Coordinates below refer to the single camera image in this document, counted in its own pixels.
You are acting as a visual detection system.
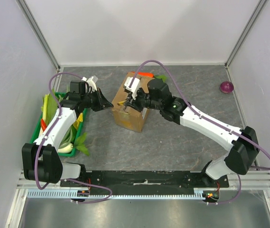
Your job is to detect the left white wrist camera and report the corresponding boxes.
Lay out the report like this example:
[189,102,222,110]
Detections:
[82,76,98,93]

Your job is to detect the orange toy carrot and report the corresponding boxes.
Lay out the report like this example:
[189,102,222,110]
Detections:
[136,72,154,78]

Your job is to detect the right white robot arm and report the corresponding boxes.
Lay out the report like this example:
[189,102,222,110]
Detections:
[124,77,259,187]

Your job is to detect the green vegetable tray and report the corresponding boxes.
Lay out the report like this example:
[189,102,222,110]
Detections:
[29,92,90,158]

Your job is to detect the green leaf beside tray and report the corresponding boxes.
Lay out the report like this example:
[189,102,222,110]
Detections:
[73,132,90,156]

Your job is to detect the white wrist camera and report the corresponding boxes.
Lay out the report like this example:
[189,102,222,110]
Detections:
[123,77,140,100]
[82,76,98,93]

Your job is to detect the white radish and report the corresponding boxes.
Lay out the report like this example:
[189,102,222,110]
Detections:
[57,142,73,153]

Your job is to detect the purple red onion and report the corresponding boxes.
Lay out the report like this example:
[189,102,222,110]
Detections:
[220,81,234,94]

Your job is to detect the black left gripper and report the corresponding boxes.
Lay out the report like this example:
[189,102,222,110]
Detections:
[81,88,113,112]

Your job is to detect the brown cardboard express box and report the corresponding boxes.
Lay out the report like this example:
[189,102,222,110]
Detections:
[112,72,149,132]

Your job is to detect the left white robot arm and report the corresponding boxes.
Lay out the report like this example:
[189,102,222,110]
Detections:
[22,76,113,190]

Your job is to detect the green leafy vegetable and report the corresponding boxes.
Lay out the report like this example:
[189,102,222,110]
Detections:
[41,94,57,125]

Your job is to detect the grey slotted cable duct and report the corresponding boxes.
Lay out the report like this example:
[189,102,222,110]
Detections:
[27,189,217,199]

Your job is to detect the red chili pepper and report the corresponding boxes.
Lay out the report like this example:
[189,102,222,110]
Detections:
[40,118,47,132]

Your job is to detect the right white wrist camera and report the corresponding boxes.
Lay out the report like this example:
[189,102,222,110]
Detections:
[123,77,140,100]

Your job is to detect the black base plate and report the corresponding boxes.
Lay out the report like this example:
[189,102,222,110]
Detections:
[60,170,230,190]

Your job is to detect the green carrot leaves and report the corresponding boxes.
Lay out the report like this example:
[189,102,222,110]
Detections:
[154,75,168,82]

